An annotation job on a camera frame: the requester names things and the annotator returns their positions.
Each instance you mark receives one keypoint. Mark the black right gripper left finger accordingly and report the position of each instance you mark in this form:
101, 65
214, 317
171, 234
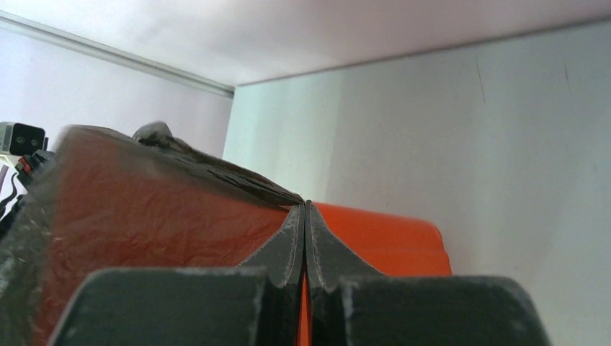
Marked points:
254, 303

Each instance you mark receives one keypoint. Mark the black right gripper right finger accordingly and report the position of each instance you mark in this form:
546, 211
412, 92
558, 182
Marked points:
431, 310

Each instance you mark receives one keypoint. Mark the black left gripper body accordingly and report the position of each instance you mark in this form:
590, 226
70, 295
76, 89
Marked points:
25, 168

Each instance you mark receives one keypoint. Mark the orange plastic trash bin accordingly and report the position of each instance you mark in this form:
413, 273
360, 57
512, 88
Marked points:
342, 241

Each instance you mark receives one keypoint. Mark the black plastic trash bag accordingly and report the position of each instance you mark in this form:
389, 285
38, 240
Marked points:
107, 200

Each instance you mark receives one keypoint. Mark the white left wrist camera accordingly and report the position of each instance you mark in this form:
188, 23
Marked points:
19, 139

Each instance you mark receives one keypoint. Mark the left aluminium corner post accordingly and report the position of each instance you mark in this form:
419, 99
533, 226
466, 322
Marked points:
78, 44

